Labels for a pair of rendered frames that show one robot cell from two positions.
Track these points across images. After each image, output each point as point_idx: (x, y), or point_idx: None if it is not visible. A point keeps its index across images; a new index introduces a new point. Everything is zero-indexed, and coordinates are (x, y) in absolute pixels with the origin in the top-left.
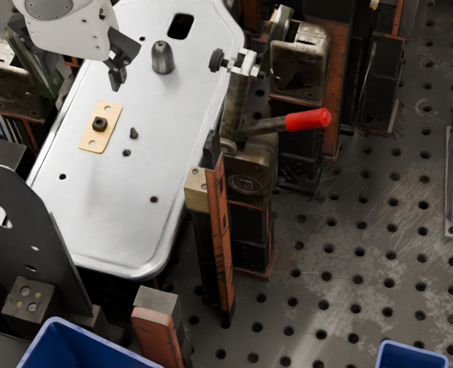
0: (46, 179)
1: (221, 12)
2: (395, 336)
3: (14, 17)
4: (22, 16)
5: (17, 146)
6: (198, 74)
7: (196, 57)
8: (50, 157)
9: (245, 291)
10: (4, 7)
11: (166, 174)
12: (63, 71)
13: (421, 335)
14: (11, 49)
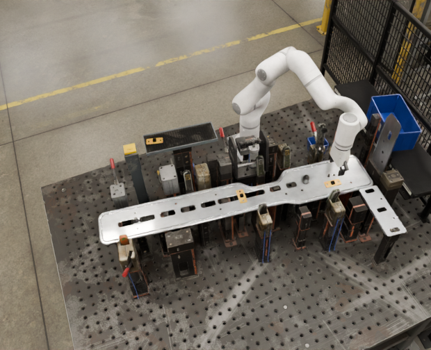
0: (354, 185)
1: (281, 178)
2: (303, 157)
3: (347, 167)
4: (346, 164)
5: (350, 200)
6: (302, 173)
7: (297, 176)
8: (348, 187)
9: None
10: (282, 303)
11: (331, 165)
12: (292, 266)
13: (299, 153)
14: (335, 204)
